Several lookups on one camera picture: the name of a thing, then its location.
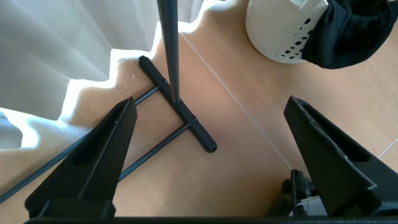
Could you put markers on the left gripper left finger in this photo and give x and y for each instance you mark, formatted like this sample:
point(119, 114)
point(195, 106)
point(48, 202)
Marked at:
point(90, 174)

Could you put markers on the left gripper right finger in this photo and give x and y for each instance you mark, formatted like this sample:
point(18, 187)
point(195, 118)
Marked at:
point(329, 168)

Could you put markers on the black garment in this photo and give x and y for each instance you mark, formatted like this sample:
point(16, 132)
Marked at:
point(348, 34)

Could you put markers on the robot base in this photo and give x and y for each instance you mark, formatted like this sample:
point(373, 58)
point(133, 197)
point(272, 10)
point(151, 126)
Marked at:
point(298, 196)

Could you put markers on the white laundry basket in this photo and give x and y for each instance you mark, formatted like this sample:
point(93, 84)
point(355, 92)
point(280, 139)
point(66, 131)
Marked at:
point(273, 28)

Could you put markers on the black clothes rack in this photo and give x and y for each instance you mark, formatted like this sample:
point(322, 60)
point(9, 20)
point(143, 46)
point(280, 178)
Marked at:
point(171, 46)

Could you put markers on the beige curtain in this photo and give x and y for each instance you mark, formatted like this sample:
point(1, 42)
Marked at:
point(62, 46)

